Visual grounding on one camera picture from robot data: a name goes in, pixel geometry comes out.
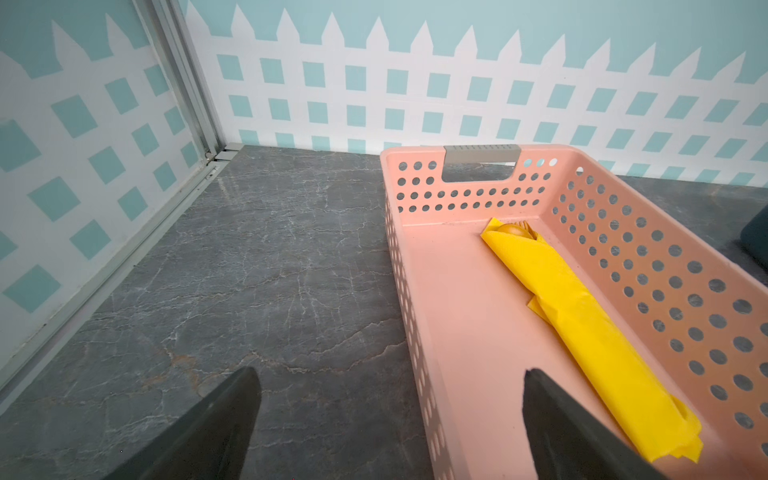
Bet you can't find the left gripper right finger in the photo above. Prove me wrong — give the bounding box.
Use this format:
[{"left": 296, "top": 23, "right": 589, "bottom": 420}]
[{"left": 522, "top": 369, "right": 665, "bottom": 479}]

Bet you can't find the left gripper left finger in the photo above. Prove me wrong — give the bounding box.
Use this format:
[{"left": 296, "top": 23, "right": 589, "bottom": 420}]
[{"left": 107, "top": 367, "right": 261, "bottom": 479}]

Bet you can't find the orange plastic spoon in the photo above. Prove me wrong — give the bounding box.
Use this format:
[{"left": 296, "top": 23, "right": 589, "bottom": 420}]
[{"left": 497, "top": 223, "right": 529, "bottom": 238}]

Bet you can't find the pink plastic basket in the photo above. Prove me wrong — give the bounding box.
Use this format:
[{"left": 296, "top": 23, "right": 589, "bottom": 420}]
[{"left": 380, "top": 144, "right": 767, "bottom": 479}]

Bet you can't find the teal plastic tub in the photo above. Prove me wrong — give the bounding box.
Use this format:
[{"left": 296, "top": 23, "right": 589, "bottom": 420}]
[{"left": 739, "top": 206, "right": 768, "bottom": 269}]

